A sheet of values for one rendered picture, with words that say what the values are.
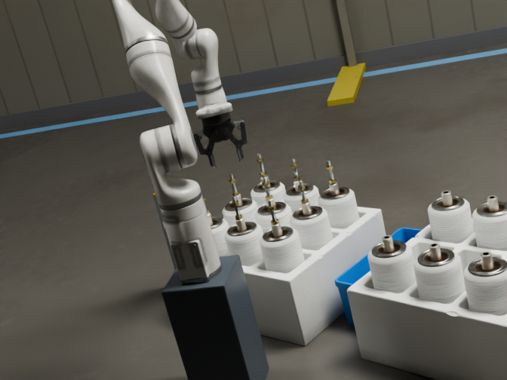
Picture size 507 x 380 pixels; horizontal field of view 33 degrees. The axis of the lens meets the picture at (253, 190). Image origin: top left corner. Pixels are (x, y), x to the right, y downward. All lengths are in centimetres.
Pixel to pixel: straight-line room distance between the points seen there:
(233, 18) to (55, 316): 231
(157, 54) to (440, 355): 84
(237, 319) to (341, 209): 49
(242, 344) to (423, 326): 38
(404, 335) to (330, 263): 33
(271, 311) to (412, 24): 252
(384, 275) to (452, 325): 19
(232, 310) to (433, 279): 42
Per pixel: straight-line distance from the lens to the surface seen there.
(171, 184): 174
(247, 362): 186
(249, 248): 209
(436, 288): 177
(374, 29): 436
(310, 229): 209
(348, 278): 210
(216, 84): 215
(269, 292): 204
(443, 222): 200
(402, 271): 184
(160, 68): 177
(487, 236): 195
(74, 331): 246
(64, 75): 486
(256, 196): 232
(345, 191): 220
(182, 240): 176
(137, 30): 181
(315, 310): 207
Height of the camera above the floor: 107
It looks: 20 degrees down
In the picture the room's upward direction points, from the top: 14 degrees counter-clockwise
